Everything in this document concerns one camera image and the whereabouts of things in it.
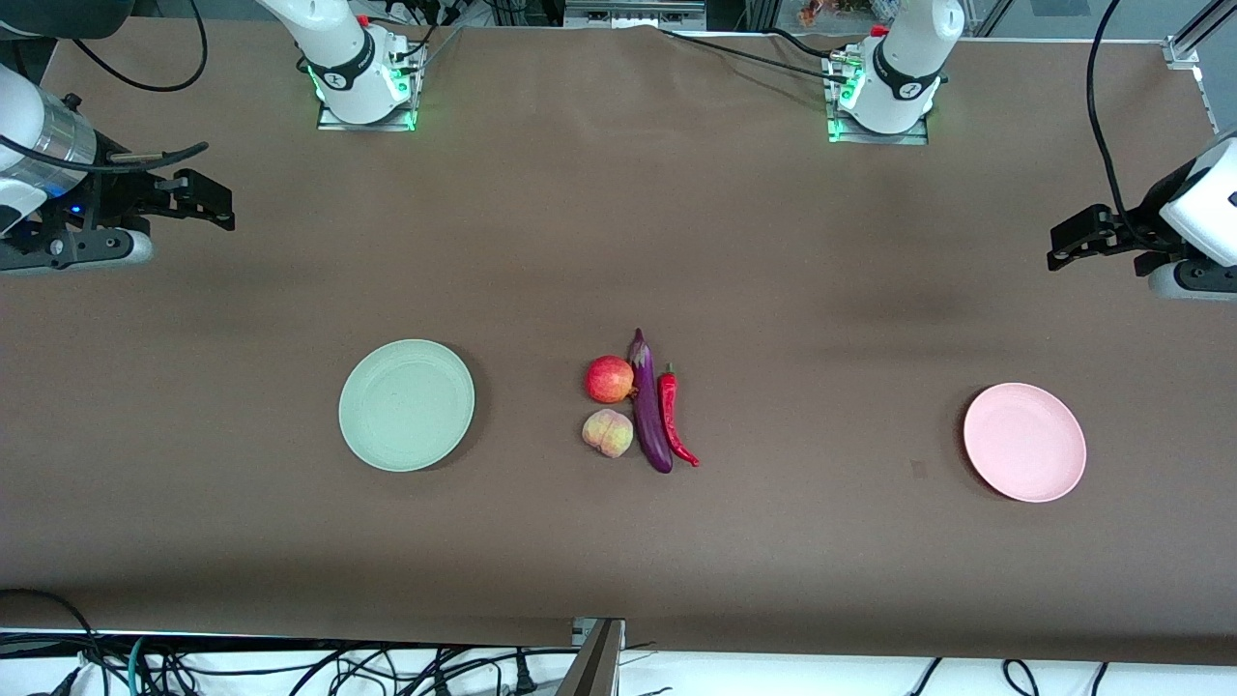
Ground red apple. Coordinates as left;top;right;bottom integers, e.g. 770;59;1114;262
584;356;639;404

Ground red chili pepper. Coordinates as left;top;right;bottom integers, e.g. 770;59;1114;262
657;363;701;468

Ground yellow pink peach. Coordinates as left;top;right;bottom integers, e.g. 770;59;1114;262
582;409;635;459

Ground long purple eggplant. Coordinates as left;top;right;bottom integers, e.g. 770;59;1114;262
628;329;674;475

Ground pink plate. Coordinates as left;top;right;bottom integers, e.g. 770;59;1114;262
964;383;1087;504

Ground pale green plate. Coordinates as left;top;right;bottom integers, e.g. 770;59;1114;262
338;338;476;473

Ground colourful toy pile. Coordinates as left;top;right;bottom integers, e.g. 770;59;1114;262
797;0;876;28

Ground grey device box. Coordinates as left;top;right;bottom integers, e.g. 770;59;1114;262
563;0;708;30

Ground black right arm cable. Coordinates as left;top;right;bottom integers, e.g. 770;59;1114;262
0;0;209;181

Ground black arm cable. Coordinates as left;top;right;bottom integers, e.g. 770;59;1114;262
1086;0;1161;254
0;0;209;181

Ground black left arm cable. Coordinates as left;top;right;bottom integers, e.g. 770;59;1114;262
1086;0;1161;254

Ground aluminium table frame rail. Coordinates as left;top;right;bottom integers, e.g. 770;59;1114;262
1165;0;1237;136

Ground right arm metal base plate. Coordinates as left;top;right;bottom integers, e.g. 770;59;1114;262
317;48;418;131

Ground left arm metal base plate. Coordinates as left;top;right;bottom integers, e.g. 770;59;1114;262
826;53;931;146

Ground black cable across table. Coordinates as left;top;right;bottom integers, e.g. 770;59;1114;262
662;27;851;84

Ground black looped cable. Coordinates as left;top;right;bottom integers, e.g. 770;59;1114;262
0;588;102;696

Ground aluminium profile post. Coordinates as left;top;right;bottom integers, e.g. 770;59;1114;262
556;619;625;696

